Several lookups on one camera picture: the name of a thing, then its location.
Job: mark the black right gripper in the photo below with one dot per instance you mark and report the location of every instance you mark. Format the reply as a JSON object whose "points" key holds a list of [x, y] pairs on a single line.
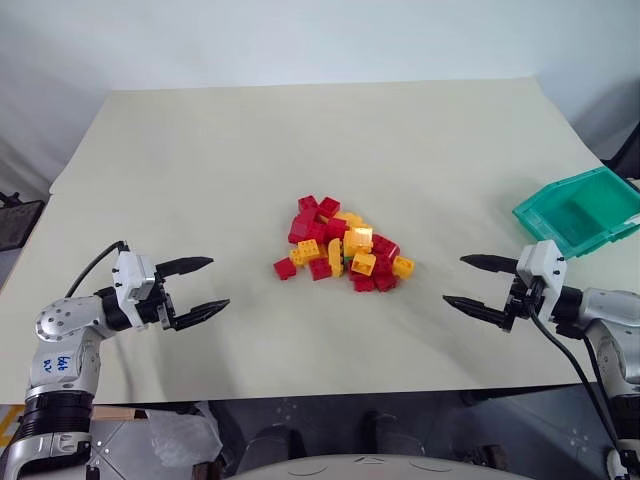
{"points": [[522, 300]]}

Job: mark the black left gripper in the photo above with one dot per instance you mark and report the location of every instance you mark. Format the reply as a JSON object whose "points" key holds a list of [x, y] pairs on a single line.
{"points": [[165, 305]]}

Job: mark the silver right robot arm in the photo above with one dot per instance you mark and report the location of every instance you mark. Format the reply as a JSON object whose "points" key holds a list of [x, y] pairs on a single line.
{"points": [[607, 310]]}

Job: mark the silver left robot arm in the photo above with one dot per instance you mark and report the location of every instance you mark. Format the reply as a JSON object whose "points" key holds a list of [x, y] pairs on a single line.
{"points": [[60, 320]]}

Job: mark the green plastic bin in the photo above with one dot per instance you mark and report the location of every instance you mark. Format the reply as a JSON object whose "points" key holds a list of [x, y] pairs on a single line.
{"points": [[575, 215]]}

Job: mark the red plastic building brick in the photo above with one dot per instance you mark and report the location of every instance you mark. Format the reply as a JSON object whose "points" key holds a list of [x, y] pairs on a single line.
{"points": [[302, 227]]}

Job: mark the wooden board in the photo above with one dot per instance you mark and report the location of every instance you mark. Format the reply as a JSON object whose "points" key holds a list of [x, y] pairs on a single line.
{"points": [[120, 413]]}

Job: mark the clear plastic bag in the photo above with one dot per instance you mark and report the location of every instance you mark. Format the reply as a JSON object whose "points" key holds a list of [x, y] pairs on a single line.
{"points": [[185, 437]]}

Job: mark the black stand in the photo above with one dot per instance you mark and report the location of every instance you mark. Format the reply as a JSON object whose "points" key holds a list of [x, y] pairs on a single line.
{"points": [[17, 220]]}

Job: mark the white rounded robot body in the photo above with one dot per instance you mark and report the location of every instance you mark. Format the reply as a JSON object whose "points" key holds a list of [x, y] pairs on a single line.
{"points": [[385, 467]]}

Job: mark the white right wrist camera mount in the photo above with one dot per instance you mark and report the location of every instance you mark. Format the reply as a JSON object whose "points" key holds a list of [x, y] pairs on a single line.
{"points": [[542, 260]]}

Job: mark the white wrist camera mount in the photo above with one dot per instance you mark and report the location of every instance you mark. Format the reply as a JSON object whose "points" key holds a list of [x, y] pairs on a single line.
{"points": [[131, 272], [542, 260]]}

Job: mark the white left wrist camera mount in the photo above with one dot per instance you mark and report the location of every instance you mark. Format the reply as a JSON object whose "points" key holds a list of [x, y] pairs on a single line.
{"points": [[131, 272]]}

